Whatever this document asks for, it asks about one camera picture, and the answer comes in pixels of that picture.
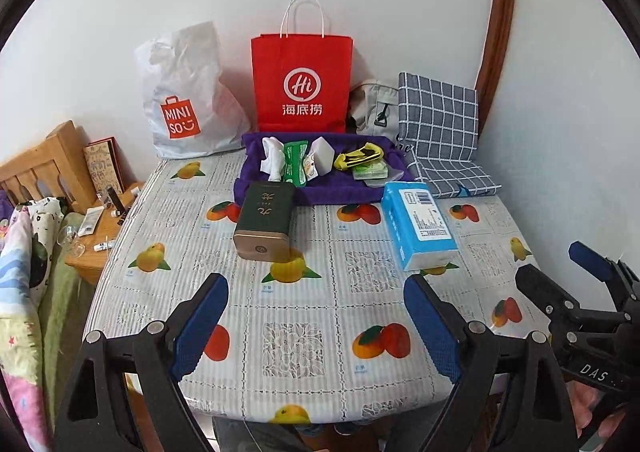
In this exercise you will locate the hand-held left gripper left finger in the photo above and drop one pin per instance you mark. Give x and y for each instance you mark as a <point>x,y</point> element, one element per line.
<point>200,327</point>

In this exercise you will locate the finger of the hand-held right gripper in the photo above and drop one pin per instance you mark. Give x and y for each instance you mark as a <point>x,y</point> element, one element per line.
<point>592,259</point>
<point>547,297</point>

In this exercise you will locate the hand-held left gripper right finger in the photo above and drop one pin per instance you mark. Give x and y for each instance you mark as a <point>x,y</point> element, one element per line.
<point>432,327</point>

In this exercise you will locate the green tissue packet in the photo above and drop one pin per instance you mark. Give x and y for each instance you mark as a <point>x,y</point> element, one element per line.
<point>370,173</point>

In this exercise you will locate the white tissue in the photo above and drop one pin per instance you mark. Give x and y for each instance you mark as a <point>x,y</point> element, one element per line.
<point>272,157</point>

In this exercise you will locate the yellow black pouch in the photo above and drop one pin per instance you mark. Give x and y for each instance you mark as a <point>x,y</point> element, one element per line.
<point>357,156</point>

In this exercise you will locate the green snack packet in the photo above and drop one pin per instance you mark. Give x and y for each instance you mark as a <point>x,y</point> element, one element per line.
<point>296,162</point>

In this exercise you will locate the white packet with orange print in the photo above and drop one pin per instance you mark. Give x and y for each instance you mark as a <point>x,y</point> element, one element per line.
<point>311,167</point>

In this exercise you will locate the white sponge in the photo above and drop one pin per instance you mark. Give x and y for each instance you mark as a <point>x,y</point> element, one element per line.
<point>325,157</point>

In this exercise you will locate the blue tissue pack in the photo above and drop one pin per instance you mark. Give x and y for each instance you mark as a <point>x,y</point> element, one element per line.
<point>420,227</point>

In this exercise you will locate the wooden nightstand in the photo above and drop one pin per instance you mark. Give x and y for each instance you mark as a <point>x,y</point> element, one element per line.
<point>95,257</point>

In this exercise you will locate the clear drinking glass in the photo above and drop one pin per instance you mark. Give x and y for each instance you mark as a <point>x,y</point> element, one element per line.
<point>74,239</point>

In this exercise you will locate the small black bottle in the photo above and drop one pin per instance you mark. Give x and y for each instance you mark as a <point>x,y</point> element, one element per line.
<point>112,199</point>

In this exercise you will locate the purple towel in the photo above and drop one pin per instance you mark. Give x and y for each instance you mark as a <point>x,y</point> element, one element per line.
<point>330,192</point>

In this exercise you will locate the polka dot cloth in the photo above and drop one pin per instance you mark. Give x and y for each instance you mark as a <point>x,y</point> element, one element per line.
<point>45,242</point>

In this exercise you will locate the colourful printed blanket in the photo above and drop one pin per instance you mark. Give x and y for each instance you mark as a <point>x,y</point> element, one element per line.
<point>20,332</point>

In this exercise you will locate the patterned book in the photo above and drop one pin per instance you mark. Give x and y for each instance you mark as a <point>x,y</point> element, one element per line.
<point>102,164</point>

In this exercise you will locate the grey checked cloth bag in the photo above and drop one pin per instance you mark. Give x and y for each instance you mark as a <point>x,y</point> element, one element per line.
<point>440,132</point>

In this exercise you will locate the white plastic shopping bag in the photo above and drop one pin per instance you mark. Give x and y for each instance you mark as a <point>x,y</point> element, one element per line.
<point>185,112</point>

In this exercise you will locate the wooden headboard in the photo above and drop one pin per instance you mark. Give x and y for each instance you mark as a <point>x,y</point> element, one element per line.
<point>45,167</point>

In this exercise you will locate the grey fabric bag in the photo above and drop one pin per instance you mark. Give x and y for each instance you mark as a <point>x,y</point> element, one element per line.
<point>372,107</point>

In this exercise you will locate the red paper bag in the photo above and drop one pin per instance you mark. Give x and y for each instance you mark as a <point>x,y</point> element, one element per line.
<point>302,82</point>

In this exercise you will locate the brown wooden door frame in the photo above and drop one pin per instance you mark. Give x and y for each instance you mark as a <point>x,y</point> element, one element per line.
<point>500,17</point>

